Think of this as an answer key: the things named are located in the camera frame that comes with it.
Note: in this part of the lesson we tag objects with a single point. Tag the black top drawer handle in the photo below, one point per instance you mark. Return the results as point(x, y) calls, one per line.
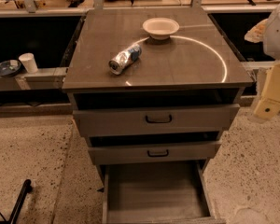
point(158, 120)

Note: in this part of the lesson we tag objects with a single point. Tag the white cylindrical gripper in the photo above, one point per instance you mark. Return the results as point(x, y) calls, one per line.
point(278, 36)

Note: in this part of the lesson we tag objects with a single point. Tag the black bar on floor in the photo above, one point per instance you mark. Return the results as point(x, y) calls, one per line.
point(25, 189)

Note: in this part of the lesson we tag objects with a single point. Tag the grey side ledge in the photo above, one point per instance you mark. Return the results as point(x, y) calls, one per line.
point(253, 68)
point(43, 79)

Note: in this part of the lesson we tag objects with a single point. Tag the top grey drawer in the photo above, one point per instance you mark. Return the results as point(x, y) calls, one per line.
point(131, 121)

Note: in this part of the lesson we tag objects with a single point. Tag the white paper bowl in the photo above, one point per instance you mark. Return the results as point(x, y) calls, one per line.
point(160, 28)

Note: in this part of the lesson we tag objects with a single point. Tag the black drawer handle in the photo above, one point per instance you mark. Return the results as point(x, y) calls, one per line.
point(155, 154)
point(158, 120)

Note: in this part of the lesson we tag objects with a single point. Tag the white paper cup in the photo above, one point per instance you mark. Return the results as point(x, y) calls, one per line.
point(28, 61)

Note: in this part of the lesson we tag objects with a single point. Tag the grey drawer cabinet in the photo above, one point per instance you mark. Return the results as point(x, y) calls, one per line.
point(195, 66)

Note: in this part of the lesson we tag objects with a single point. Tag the grey side ledge left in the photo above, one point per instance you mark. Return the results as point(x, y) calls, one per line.
point(43, 79)

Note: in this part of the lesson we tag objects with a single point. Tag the black middle drawer handle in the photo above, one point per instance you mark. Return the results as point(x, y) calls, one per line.
point(155, 154)

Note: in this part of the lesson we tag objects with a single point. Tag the grey side ledge right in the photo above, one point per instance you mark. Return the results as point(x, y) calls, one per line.
point(253, 68)

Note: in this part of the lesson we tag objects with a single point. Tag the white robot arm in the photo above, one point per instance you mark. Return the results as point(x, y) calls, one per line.
point(267, 32)

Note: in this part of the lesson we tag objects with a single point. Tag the open bottom grey drawer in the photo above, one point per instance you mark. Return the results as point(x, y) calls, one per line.
point(157, 193)

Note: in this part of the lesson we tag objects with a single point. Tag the middle grey drawer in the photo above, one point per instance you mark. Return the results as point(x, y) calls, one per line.
point(138, 153)

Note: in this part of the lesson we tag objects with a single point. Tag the silver blue redbull can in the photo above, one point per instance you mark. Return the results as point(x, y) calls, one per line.
point(125, 58)

